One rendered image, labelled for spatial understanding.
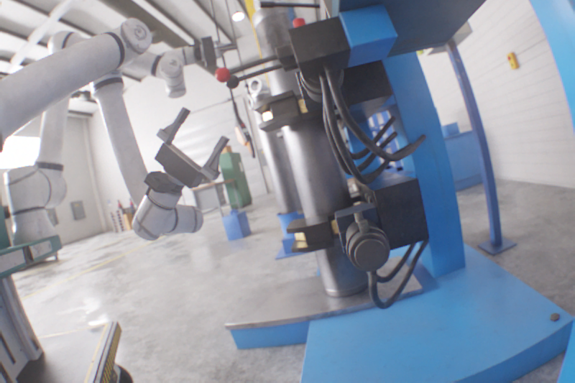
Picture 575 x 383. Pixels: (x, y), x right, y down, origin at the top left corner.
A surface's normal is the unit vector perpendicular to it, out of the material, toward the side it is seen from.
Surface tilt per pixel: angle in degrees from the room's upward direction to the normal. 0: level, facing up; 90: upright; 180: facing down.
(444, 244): 90
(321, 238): 90
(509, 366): 90
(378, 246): 90
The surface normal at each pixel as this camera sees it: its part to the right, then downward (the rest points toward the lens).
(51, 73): 0.91, -0.21
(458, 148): -0.15, 0.03
